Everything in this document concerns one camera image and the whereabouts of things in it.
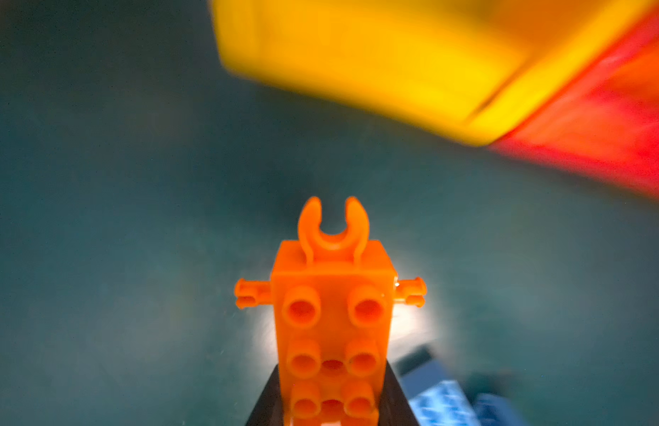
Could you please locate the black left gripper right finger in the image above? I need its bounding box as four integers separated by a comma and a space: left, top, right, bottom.
379, 362, 419, 426

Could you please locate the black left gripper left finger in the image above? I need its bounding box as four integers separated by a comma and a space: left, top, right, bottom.
245, 366, 284, 426

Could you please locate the long orange lego piece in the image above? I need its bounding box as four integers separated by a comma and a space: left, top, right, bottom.
234, 197, 427, 425

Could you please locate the left yellow bin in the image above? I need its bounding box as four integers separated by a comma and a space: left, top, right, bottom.
210, 0, 655, 147

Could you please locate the red middle bin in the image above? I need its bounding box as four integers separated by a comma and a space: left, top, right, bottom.
491, 5, 659, 200

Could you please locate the light blue lego brick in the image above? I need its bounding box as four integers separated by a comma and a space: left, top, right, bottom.
409, 380, 480, 426

